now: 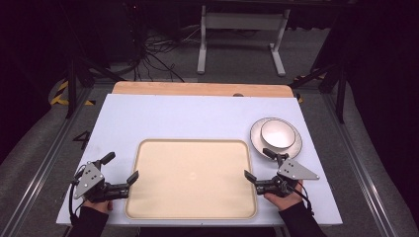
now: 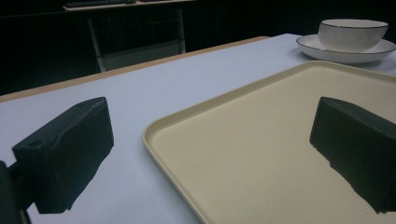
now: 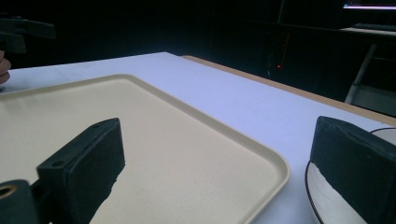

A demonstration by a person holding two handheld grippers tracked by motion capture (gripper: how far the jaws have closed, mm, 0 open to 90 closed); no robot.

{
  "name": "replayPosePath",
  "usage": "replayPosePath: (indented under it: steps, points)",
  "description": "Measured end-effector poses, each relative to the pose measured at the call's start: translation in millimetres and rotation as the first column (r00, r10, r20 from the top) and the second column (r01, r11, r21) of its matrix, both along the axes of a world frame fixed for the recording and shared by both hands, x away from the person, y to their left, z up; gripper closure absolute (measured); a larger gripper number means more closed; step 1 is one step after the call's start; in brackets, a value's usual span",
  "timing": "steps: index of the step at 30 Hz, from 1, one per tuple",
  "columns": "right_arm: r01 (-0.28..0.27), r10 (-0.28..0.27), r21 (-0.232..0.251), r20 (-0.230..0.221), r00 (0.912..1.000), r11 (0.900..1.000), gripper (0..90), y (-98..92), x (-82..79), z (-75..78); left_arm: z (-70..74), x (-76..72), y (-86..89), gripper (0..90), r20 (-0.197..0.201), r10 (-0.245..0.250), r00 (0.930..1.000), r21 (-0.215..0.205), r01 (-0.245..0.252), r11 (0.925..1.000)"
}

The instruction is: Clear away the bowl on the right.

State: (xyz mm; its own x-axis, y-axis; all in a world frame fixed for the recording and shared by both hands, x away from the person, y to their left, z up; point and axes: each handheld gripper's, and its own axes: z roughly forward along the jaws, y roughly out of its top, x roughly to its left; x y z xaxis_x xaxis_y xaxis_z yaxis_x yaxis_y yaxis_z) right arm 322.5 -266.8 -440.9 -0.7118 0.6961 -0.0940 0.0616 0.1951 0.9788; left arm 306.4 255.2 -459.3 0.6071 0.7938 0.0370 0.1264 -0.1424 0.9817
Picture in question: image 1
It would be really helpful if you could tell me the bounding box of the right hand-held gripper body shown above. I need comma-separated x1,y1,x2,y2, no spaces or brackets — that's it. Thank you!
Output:
255,153,320,198

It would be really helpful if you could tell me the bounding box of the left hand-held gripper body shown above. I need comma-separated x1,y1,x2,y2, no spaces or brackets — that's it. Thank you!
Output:
72,160,131,203

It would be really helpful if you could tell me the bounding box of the person's left hand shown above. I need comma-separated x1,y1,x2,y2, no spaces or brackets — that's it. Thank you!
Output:
82,198,114,215

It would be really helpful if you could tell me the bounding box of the person's right hand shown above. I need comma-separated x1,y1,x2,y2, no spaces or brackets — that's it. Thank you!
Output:
263,181,304,212

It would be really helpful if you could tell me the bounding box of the white bowl with dark rim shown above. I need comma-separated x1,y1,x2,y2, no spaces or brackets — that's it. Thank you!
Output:
260,118,296,150

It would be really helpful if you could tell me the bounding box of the white plate with dark rim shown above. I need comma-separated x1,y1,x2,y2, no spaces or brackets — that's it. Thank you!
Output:
249,117,303,161

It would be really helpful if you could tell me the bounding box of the beige plastic tray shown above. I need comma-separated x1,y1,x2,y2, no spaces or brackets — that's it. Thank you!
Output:
124,137,258,221

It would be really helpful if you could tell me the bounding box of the yellow and black floor tape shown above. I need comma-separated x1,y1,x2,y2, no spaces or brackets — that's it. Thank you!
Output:
49,79,97,107

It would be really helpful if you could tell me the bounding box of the white board sheet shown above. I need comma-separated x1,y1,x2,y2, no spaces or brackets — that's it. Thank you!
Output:
55,93,344,228

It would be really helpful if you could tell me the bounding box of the black tripod stand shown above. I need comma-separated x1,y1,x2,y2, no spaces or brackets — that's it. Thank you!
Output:
63,55,127,120
289,60,349,124

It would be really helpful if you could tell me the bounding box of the wooden table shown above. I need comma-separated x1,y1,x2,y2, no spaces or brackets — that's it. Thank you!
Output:
112,81,294,99

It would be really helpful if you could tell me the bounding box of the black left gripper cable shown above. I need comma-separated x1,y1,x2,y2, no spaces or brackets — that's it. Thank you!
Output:
67,166,87,225

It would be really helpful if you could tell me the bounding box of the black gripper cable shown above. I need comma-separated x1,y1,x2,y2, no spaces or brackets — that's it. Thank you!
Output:
67,166,87,225
286,180,315,216

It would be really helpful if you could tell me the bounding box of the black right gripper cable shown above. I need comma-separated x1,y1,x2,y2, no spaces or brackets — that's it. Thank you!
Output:
286,180,315,216

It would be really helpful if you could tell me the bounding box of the aluminium floor rail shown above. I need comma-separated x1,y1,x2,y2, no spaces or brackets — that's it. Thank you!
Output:
0,83,100,237
320,92,398,237

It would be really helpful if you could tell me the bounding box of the bundle of black floor cables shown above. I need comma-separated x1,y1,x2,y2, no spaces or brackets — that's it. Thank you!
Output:
131,26,206,83

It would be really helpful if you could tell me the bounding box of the white metal stand frame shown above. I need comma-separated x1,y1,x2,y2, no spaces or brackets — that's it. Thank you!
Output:
197,5,293,78

